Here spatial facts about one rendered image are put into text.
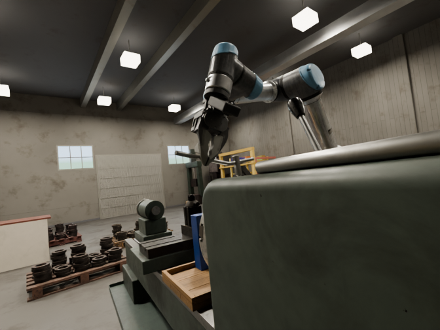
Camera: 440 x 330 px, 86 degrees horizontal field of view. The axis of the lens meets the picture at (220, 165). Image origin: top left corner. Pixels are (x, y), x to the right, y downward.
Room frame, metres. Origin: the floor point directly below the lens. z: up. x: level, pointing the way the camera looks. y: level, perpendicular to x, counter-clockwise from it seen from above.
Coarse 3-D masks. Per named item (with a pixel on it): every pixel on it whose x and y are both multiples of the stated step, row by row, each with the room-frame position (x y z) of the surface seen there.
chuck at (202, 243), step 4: (200, 220) 0.71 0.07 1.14; (200, 224) 0.71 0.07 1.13; (204, 232) 0.68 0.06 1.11; (204, 236) 0.68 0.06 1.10; (200, 240) 0.70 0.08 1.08; (204, 240) 0.68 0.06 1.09; (200, 244) 0.70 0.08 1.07; (204, 244) 0.68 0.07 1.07; (200, 248) 0.71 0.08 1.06; (204, 248) 0.68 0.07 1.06; (204, 252) 0.69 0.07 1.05; (204, 256) 0.70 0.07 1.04
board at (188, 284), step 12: (192, 264) 1.05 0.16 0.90; (168, 276) 0.92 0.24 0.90; (180, 276) 0.96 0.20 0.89; (192, 276) 0.95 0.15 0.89; (204, 276) 0.94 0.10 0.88; (180, 288) 0.81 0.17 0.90; (192, 288) 0.85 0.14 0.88; (204, 288) 0.84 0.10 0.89; (192, 300) 0.74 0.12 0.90; (204, 300) 0.76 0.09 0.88
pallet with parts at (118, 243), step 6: (138, 222) 5.63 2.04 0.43; (114, 228) 5.57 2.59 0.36; (120, 228) 5.64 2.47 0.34; (138, 228) 5.63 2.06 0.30; (114, 234) 5.59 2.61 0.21; (120, 234) 5.15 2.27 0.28; (126, 234) 5.26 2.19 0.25; (132, 234) 5.29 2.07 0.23; (114, 240) 5.24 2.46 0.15; (120, 240) 5.16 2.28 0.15; (114, 246) 5.34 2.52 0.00; (120, 246) 5.07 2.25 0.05
